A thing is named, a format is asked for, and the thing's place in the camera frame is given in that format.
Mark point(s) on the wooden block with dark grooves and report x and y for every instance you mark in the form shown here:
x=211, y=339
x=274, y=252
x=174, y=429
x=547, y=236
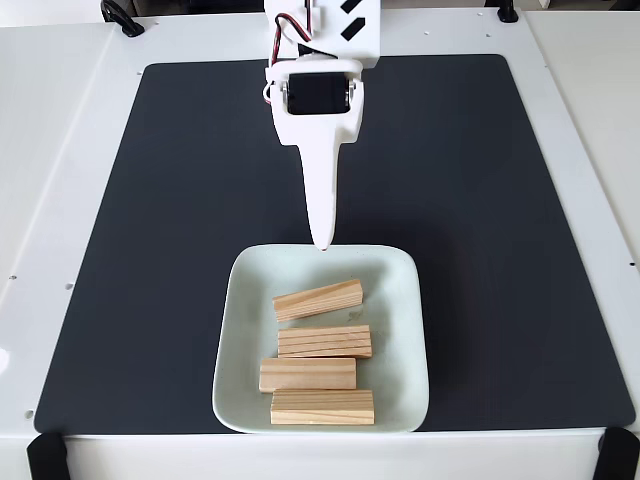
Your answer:
x=325, y=341

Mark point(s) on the black rubber mat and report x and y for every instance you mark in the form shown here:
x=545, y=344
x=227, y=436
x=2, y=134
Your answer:
x=150, y=300

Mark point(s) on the wooden block with dark knot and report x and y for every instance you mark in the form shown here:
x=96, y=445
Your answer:
x=317, y=300

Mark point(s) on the pale green square plate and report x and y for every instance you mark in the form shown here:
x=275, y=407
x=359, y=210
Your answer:
x=250, y=300

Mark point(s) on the black table clamp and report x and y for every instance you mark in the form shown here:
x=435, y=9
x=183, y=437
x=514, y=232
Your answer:
x=122, y=17
x=620, y=455
x=47, y=457
x=507, y=11

